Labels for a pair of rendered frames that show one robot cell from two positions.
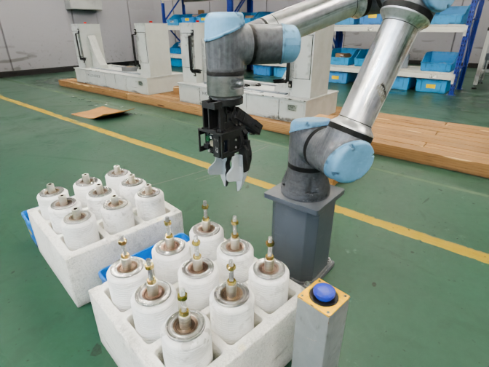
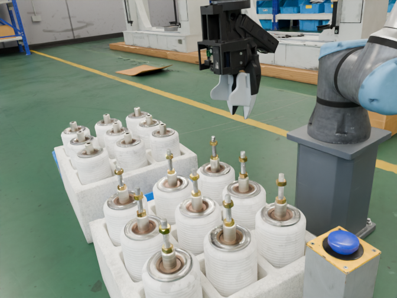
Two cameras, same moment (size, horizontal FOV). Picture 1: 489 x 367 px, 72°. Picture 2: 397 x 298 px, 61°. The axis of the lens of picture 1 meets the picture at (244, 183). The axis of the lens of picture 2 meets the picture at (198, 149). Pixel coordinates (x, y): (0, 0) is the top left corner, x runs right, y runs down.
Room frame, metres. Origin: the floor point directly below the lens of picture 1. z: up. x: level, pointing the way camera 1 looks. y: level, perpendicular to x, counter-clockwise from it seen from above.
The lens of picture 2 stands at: (0.06, -0.07, 0.65)
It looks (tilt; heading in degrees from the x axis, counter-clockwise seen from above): 24 degrees down; 16
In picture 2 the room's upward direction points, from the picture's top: 5 degrees counter-clockwise
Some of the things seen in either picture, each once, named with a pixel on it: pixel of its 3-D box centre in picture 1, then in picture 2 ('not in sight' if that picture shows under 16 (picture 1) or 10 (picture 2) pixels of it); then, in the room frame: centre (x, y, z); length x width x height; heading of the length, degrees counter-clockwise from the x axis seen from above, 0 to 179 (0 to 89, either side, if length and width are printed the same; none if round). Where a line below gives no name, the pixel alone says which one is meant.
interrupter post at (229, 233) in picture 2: (231, 289); (229, 231); (0.54, 0.03, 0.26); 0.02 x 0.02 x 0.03
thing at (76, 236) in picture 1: (84, 242); (96, 179); (0.86, 0.50, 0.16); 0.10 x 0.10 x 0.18
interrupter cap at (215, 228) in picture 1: (206, 229); (215, 169); (0.80, 0.11, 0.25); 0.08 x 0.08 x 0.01
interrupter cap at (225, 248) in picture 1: (234, 247); (243, 188); (0.71, 0.02, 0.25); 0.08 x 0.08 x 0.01
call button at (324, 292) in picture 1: (324, 293); (342, 243); (0.47, -0.15, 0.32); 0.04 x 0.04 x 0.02
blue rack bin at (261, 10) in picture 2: not in sight; (274, 6); (6.87, 0.28, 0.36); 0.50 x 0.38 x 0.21; 141
